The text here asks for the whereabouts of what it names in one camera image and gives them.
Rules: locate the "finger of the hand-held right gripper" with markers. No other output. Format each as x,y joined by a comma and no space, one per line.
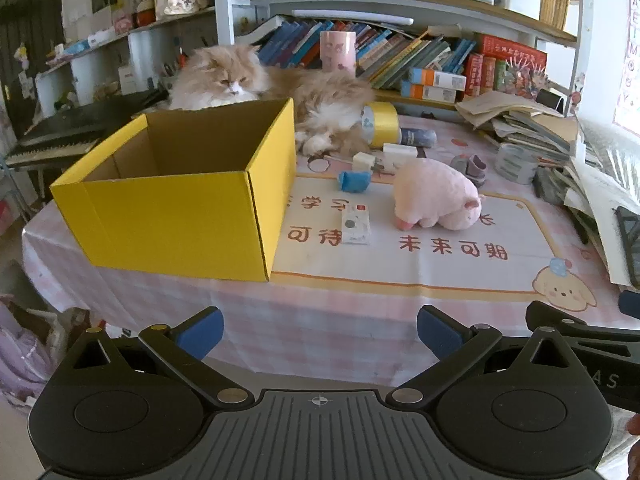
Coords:
575,322
631,305

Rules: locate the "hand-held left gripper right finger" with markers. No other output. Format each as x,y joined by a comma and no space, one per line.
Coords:
440,332

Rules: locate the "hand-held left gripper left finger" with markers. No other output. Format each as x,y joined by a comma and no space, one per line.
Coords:
200,332

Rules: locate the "yellow cardboard box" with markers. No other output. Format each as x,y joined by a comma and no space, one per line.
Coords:
175,220

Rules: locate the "small white card box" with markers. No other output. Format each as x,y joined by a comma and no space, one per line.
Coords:
356,227

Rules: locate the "pink plush pig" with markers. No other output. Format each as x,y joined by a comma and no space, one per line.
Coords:
430,192

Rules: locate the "small grey purple sock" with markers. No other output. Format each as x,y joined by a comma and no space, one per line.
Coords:
472,167

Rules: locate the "small blue cloth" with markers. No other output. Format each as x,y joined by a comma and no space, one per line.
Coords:
354,181

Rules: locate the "white rectangular eraser box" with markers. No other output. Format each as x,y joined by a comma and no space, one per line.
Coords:
400,151

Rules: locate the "white charger plug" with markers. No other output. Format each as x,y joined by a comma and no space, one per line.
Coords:
364,161

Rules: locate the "dark blue glue bottle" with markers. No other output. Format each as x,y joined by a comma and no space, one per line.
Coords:
420,136

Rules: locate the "yellow tape roll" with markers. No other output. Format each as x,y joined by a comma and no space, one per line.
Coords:
385,122

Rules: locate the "person's right hand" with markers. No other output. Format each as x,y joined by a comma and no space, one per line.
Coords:
635,440

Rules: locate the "black smartphone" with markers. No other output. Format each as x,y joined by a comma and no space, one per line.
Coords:
629,245

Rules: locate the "stack of white papers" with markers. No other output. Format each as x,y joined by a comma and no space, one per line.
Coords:
600,185

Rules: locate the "dark grey pouch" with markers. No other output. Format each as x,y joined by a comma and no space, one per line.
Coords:
547,185

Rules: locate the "grey tape roll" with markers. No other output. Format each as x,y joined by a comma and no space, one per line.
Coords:
515,165

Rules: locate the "lilac cloth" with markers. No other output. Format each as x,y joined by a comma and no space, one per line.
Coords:
25,360

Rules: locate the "small black device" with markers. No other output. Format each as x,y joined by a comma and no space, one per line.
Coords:
550,100

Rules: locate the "orange white carton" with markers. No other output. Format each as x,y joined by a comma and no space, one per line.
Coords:
430,92
435,78

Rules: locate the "black keyboard piano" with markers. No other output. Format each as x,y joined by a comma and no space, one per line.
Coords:
60,130

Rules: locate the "colourful illustrated box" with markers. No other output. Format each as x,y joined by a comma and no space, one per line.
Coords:
525,80

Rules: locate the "fluffy cream cat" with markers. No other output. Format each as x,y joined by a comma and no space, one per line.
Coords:
220,72

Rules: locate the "red book set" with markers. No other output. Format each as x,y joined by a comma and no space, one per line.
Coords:
485,75

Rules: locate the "white box red label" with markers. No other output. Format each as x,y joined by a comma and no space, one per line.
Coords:
126,80

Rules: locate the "large red box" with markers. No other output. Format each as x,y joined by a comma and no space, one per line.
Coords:
512,52

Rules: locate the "row of slanted books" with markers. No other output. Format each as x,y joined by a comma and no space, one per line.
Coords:
400,55

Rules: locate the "pink cylinder pen holder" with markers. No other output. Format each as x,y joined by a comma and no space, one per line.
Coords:
337,52

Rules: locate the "low white shelf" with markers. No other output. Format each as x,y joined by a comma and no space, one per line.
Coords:
150,35

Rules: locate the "white wooden bookshelf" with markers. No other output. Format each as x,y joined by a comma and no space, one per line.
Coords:
225,10

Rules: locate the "red round doll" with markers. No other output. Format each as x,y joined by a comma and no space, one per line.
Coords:
145,10

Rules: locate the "white light bar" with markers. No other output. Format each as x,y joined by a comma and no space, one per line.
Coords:
350,16

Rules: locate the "pink wall poster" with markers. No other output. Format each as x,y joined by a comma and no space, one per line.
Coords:
630,60

